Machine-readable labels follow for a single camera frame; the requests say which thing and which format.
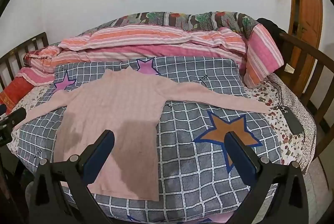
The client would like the pink knit sweater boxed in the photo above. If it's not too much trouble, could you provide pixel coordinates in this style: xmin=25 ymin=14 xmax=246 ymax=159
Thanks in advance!
xmin=25 ymin=68 xmax=269 ymax=201

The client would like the red pillow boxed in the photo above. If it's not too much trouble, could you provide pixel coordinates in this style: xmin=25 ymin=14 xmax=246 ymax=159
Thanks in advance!
xmin=1 ymin=77 xmax=34 ymax=115

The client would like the dark wooden headboard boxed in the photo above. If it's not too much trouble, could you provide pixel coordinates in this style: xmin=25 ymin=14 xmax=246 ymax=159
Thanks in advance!
xmin=0 ymin=32 xmax=49 ymax=91

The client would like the black smartphone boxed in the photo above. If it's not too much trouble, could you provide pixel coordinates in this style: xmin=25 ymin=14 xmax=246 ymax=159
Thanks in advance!
xmin=278 ymin=105 xmax=304 ymax=135

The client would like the floral bed sheet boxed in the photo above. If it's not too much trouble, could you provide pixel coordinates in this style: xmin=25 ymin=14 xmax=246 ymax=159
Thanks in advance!
xmin=0 ymin=72 xmax=318 ymax=175

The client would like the grey checked star blanket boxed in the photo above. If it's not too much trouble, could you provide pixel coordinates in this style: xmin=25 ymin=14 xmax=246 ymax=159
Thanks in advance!
xmin=15 ymin=55 xmax=284 ymax=223

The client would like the pink orange striped quilt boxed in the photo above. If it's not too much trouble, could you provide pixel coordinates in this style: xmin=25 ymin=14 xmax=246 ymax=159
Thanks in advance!
xmin=17 ymin=24 xmax=284 ymax=88

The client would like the black garment on footboard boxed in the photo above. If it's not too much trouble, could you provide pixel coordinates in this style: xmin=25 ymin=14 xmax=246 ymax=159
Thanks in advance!
xmin=257 ymin=18 xmax=285 ymax=46

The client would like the floral patchwork quilt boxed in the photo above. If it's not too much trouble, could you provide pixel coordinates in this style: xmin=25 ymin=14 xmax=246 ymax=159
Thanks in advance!
xmin=82 ymin=12 xmax=259 ymax=39

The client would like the brown wooden door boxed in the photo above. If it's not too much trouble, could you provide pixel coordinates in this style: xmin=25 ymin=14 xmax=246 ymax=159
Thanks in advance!
xmin=285 ymin=0 xmax=324 ymax=73

